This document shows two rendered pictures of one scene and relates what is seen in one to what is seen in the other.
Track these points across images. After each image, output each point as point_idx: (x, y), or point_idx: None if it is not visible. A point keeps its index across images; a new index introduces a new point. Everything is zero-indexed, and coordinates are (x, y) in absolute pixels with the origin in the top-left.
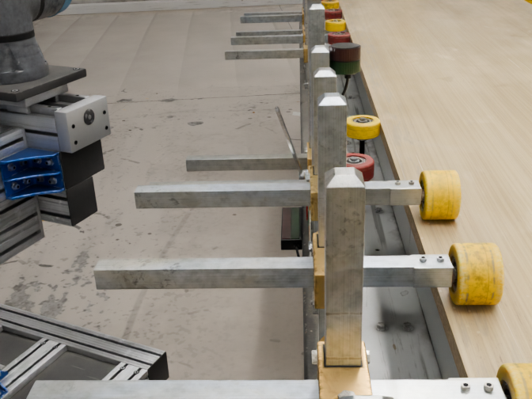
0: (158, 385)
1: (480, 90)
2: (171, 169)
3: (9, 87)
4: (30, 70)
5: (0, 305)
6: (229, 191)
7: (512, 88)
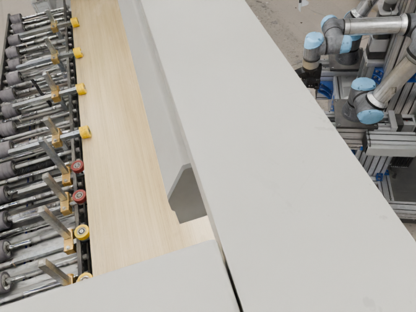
0: None
1: (186, 222)
2: None
3: (342, 102)
4: (342, 106)
5: (396, 210)
6: None
7: (171, 229)
